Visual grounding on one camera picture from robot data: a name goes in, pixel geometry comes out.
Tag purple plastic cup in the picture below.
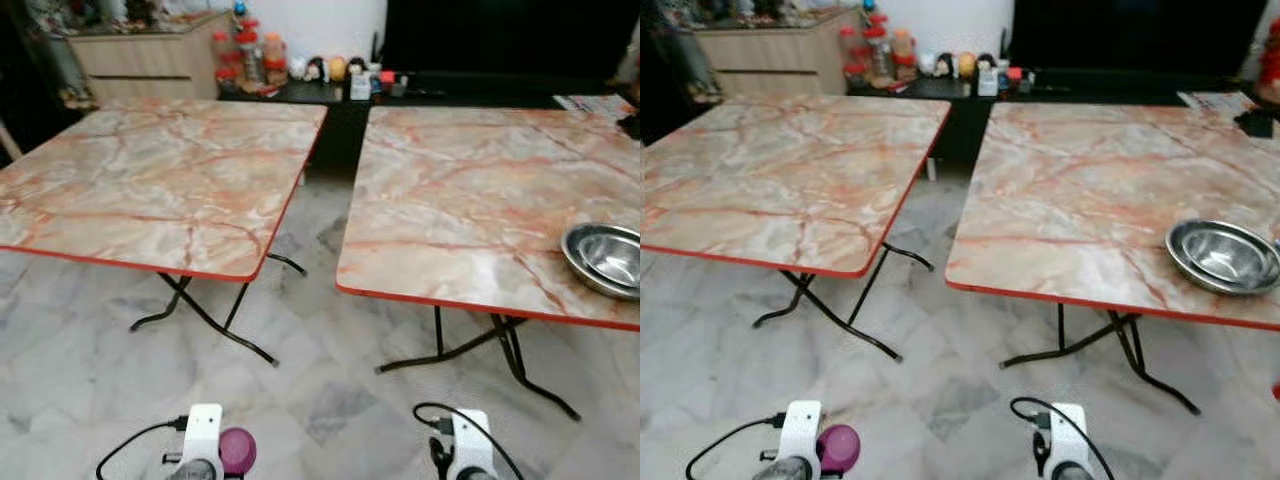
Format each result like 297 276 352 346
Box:
219 427 258 476
817 423 862 474

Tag small stainless steel bowl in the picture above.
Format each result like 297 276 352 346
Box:
1184 228 1277 287
579 232 641 292

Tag large stainless steel bowl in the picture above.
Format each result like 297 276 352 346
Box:
561 222 641 302
1165 218 1280 297

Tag printed magazine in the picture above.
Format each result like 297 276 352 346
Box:
1177 89 1257 117
554 93 637 122

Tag marble top folding table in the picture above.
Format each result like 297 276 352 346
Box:
944 101 1280 415
335 105 641 422
640 94 952 362
0 97 330 367

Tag light wooden cabinet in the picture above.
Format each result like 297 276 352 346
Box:
64 11 237 102
694 11 862 97

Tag black television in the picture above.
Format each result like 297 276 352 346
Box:
1009 0 1272 74
379 0 641 77

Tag tall clear jar red lid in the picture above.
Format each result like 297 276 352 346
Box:
236 20 264 87
867 15 894 82

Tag orange filled plastic jar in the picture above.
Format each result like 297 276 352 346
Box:
262 33 289 84
893 29 918 80

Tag red ornamental figurine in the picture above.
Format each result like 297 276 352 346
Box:
1257 20 1280 107

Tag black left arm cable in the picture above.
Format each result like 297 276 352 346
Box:
684 414 792 480
95 417 193 480

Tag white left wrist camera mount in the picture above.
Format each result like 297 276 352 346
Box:
184 403 224 480
779 400 824 480

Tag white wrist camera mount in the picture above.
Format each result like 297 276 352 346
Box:
449 409 492 480
779 400 824 480
1044 402 1090 480
184 403 224 480

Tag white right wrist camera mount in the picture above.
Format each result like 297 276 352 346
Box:
1044 402 1090 480
449 409 492 480

